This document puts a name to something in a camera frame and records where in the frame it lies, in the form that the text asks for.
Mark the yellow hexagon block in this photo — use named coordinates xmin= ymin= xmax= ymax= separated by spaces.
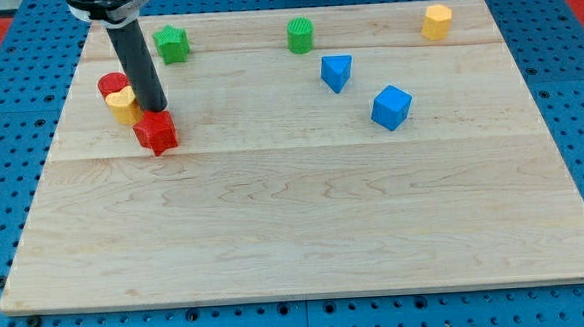
xmin=420 ymin=4 xmax=453 ymax=41

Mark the red star block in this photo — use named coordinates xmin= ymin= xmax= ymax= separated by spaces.
xmin=133 ymin=110 xmax=179 ymax=157

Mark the blue cube block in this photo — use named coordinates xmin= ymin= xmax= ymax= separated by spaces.
xmin=371 ymin=85 xmax=412 ymax=131

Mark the green cylinder block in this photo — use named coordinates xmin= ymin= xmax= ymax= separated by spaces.
xmin=287 ymin=17 xmax=314 ymax=54

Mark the green star block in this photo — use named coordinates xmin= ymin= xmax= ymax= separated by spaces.
xmin=152 ymin=25 xmax=190 ymax=65

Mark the yellow heart block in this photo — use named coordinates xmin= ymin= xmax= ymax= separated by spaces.
xmin=104 ymin=86 xmax=143 ymax=126

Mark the red cylinder block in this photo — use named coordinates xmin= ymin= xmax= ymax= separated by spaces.
xmin=97 ymin=71 xmax=130 ymax=98

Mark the black and silver arm end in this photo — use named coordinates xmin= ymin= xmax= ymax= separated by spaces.
xmin=65 ymin=0 xmax=150 ymax=29

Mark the blue triangle block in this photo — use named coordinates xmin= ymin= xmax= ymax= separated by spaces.
xmin=320 ymin=54 xmax=353 ymax=93

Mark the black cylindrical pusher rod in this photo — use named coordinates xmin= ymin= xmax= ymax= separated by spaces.
xmin=107 ymin=19 xmax=168 ymax=113

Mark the light wooden board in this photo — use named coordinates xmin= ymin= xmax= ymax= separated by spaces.
xmin=0 ymin=0 xmax=584 ymax=316

